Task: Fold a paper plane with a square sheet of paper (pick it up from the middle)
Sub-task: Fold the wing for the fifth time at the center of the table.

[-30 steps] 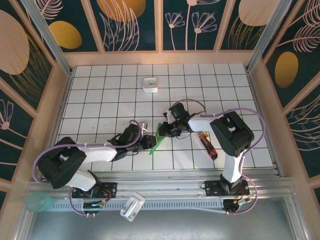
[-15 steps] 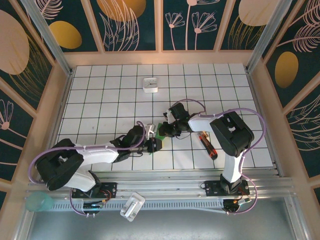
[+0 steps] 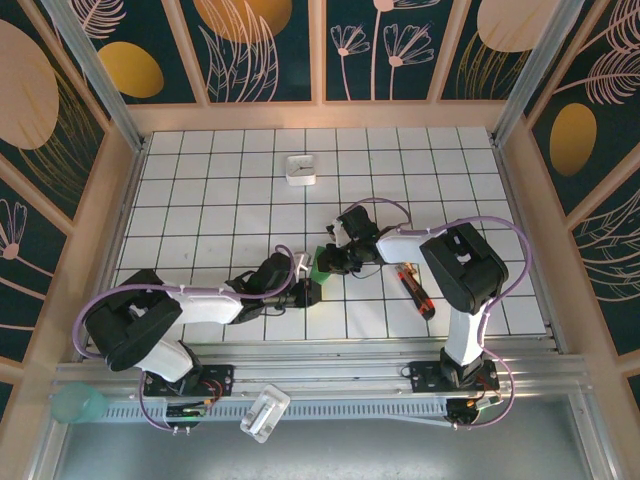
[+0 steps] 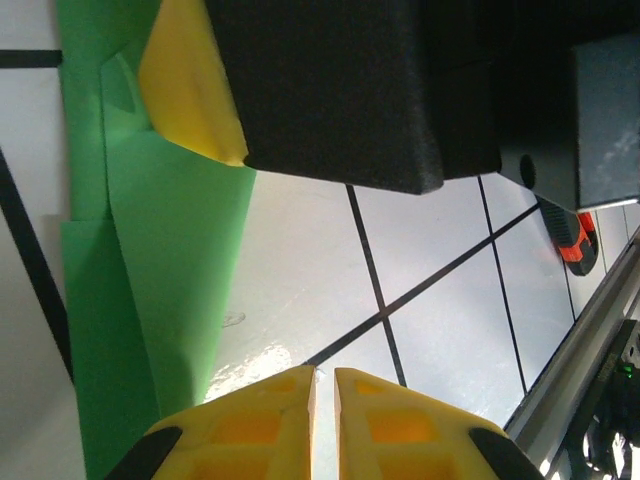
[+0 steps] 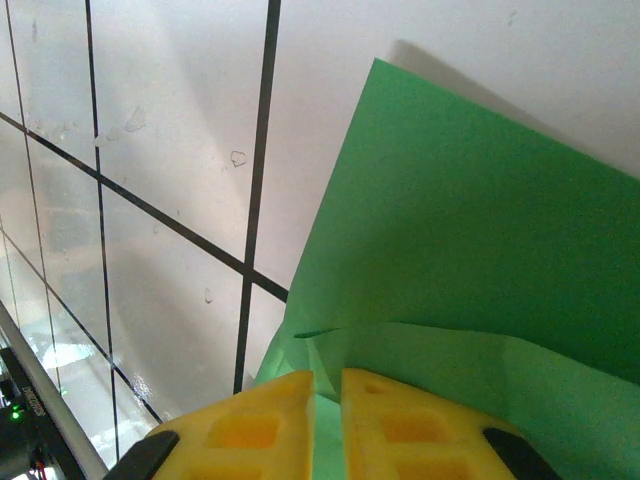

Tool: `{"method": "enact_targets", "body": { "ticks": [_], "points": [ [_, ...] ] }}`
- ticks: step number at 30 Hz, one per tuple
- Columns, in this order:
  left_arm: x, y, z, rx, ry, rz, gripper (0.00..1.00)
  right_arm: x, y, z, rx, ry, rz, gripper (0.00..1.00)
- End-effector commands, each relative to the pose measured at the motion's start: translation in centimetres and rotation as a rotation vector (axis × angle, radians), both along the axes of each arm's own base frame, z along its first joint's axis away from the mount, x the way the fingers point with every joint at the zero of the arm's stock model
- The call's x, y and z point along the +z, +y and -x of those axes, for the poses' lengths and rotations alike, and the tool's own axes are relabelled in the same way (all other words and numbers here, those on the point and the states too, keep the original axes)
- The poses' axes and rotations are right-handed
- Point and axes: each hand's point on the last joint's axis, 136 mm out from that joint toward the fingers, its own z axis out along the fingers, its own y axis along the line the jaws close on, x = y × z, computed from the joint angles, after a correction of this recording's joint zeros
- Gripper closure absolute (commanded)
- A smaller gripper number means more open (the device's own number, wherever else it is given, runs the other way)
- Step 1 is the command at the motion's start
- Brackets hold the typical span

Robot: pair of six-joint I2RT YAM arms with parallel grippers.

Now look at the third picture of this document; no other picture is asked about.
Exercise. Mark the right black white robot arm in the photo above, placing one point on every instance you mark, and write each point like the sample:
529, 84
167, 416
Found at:
465, 270

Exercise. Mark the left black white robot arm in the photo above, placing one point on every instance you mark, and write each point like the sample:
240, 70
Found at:
130, 325

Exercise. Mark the white square desk clock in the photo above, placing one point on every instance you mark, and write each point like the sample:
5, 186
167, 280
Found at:
302, 170

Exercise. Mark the small brass knob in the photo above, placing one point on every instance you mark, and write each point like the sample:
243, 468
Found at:
409, 267

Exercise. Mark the teal plastic cup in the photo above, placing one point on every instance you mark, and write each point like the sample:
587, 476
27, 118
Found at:
75, 405

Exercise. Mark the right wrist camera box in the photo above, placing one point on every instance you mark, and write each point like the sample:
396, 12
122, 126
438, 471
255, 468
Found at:
337, 234

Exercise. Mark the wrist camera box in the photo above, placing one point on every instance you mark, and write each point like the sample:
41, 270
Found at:
302, 261
337, 234

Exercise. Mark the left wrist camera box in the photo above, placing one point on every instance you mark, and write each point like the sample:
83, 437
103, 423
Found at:
302, 261

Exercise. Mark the long aluminium mounting rail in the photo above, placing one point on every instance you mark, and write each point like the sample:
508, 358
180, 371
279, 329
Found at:
325, 372

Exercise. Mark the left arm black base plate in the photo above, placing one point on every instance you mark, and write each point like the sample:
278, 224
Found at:
220, 380

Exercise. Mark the white plastic bracket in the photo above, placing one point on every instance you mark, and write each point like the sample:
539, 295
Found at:
265, 412

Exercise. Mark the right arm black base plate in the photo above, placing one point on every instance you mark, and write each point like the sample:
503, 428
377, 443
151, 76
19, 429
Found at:
425, 375

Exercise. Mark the aluminium side rail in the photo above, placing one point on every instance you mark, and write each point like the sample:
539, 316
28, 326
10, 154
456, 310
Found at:
525, 240
122, 220

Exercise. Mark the aluminium corner post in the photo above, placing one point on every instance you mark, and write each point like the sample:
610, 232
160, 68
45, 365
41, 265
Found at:
95, 75
540, 65

